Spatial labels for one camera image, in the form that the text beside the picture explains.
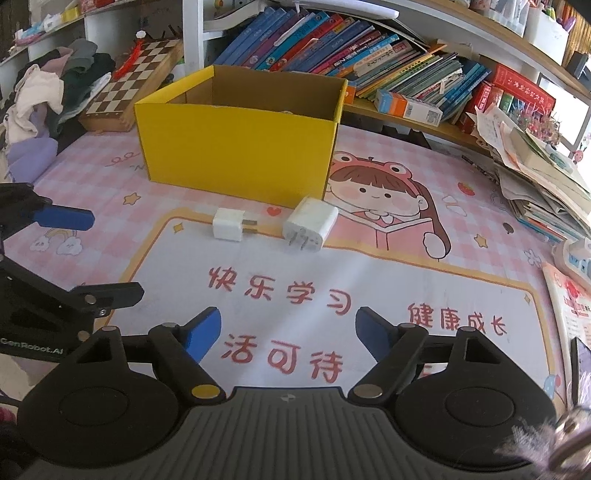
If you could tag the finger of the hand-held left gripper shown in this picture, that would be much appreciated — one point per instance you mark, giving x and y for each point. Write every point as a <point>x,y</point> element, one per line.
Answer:
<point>64,218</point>
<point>115,295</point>

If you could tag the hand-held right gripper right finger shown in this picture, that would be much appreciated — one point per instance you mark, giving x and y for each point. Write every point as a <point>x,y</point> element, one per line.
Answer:
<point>374,337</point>

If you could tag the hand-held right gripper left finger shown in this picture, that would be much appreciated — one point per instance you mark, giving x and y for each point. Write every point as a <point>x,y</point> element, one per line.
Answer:
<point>203,337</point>

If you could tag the small white charger plug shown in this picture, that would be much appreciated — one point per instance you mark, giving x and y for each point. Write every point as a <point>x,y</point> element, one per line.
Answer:
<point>228,224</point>

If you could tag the large white charger plug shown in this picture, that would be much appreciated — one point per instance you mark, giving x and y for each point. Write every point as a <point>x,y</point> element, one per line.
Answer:
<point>309,221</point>

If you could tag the yellow cardboard box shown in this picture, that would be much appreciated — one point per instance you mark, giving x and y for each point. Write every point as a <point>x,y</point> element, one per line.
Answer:
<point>231,147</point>

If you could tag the lavender cloth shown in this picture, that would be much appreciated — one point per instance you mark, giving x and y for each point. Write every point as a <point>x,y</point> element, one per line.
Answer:
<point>32,157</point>

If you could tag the printed pink desk mat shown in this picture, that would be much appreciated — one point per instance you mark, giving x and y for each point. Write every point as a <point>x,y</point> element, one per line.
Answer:
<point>300,286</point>

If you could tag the pile of clothes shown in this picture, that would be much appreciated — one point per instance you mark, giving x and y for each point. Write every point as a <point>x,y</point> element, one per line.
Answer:
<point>37,97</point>

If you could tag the wooden chess board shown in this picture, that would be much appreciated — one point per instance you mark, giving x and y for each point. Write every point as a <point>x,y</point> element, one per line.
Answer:
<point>124,87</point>

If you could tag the red tassel ornament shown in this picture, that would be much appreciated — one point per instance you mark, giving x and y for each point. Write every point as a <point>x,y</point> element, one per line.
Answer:
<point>134,50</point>

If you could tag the pink white booklet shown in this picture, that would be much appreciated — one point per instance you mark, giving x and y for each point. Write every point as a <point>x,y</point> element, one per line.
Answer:
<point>572,314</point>

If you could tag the white bookshelf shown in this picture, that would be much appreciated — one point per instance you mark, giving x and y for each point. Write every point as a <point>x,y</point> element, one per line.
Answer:
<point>191,41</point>

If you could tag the white blue plastic item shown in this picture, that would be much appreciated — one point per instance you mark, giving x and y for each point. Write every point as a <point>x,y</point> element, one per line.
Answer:
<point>577,258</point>

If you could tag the stack of papers and books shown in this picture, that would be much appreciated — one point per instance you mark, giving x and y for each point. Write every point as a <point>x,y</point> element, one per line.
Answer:
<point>540,175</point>

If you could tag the orange white medicine box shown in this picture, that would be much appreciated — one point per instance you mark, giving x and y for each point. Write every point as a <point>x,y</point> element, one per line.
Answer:
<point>406,107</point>

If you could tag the orange box with white label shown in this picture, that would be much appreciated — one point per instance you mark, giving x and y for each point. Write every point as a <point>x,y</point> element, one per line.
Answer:
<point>350,93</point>

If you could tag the red book box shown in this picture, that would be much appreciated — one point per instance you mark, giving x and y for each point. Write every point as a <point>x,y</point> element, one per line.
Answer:
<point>521,85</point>

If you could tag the row of leaning books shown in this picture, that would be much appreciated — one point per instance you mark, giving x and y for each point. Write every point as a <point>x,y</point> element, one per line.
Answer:
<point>323,46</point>

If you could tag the small black box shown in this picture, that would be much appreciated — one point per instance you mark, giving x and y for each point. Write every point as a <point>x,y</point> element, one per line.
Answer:
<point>577,63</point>

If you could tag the white pen holders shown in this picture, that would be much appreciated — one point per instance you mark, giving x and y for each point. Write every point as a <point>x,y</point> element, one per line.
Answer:
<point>547,27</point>

